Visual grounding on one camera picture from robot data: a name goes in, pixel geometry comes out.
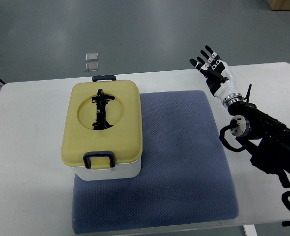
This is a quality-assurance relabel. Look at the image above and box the white storage box base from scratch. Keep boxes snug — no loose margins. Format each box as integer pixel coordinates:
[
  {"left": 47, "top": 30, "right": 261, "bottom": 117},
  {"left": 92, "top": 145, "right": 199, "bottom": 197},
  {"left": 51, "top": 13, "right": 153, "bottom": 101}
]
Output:
[{"left": 70, "top": 156, "right": 142, "bottom": 181}]

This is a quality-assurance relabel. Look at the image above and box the dark blue latch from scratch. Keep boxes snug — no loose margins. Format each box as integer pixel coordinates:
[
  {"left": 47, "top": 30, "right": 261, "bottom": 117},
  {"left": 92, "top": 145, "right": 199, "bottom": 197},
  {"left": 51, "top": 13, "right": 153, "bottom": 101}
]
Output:
[
  {"left": 83, "top": 151, "right": 116, "bottom": 169},
  {"left": 92, "top": 75, "right": 116, "bottom": 82}
]

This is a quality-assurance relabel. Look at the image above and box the dark blue rear latch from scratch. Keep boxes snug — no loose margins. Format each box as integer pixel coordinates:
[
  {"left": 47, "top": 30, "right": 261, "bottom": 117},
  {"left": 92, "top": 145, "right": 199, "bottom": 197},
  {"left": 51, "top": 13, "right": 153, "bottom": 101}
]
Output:
[{"left": 92, "top": 75, "right": 116, "bottom": 82}]

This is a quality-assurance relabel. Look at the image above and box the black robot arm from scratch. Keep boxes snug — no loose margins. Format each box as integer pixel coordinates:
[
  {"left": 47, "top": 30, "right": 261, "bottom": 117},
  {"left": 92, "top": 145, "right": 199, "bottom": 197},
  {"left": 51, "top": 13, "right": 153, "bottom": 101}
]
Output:
[{"left": 190, "top": 46, "right": 290, "bottom": 188}]

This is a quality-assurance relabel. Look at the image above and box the brown cardboard box corner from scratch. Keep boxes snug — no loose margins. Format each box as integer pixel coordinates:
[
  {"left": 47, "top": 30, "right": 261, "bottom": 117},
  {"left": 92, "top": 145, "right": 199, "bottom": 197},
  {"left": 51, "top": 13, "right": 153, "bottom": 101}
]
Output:
[{"left": 266, "top": 0, "right": 290, "bottom": 11}]

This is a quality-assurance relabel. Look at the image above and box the clear floor plate upper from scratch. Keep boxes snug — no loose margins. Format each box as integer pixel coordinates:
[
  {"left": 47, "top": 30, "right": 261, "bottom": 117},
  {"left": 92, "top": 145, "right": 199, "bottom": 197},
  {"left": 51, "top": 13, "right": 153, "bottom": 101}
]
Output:
[{"left": 86, "top": 52, "right": 98, "bottom": 61}]

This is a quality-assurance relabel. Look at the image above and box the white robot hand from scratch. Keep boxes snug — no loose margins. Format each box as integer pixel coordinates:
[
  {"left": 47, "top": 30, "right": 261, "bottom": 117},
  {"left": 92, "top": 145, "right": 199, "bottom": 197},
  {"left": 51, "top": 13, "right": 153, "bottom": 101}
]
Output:
[{"left": 189, "top": 45, "right": 241, "bottom": 104}]

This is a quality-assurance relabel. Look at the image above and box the yellow storage box lid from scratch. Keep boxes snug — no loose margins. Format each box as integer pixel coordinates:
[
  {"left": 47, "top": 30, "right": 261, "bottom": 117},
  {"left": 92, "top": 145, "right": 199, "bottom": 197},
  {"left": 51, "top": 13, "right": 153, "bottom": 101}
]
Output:
[{"left": 61, "top": 80, "right": 143, "bottom": 170}]

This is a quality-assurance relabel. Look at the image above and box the blue grey cushion mat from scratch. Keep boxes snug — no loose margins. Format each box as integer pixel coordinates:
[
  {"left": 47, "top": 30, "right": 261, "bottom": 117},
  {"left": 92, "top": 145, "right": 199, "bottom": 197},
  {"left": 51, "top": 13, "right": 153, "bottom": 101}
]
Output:
[{"left": 72, "top": 90, "right": 239, "bottom": 234}]

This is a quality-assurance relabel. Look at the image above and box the dark blue front latch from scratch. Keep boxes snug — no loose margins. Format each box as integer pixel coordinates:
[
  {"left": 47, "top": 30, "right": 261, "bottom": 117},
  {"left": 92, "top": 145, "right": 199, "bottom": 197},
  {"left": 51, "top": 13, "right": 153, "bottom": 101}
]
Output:
[{"left": 83, "top": 151, "right": 116, "bottom": 169}]

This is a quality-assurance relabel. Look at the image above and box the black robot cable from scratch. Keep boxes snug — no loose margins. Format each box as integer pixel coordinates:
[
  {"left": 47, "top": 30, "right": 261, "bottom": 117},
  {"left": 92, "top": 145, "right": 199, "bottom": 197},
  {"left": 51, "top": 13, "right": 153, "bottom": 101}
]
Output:
[{"left": 219, "top": 124, "right": 246, "bottom": 152}]

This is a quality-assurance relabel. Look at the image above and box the white table leg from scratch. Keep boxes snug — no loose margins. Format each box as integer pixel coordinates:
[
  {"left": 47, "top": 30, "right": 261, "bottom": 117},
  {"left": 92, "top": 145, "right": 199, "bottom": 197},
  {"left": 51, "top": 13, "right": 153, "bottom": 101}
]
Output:
[{"left": 243, "top": 224, "right": 258, "bottom": 236}]

